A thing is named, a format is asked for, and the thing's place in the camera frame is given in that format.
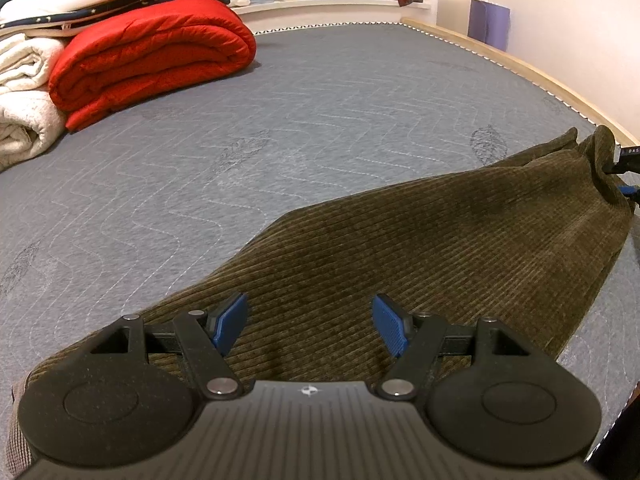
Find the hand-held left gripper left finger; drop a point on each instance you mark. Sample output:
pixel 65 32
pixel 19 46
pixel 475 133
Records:
pixel 231 321

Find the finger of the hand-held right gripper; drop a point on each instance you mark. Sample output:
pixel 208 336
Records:
pixel 629 191
pixel 625 160

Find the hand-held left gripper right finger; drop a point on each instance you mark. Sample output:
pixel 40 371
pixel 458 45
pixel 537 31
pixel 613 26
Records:
pixel 390 322

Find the purple box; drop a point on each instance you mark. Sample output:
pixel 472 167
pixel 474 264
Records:
pixel 489 25

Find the grey quilted mattress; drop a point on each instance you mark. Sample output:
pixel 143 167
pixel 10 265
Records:
pixel 300 110

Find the red folded quilt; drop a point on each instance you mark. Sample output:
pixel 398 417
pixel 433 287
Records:
pixel 150 60

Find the white folded blanket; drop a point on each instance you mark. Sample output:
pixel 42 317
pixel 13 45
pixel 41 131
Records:
pixel 22 105

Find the white window sill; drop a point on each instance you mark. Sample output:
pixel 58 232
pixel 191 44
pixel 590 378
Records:
pixel 325 12

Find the navy star print blanket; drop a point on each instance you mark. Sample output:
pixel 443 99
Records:
pixel 125 2

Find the wooden bed frame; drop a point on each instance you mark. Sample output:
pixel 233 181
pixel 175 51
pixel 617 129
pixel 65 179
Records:
pixel 525 67

